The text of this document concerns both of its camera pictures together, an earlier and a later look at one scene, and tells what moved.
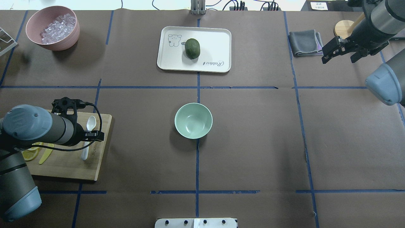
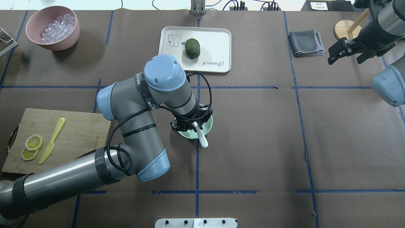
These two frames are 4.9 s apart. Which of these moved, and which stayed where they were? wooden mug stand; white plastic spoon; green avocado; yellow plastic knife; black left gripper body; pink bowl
Moved: white plastic spoon; black left gripper body
Stayed: yellow plastic knife; wooden mug stand; green avocado; pink bowl
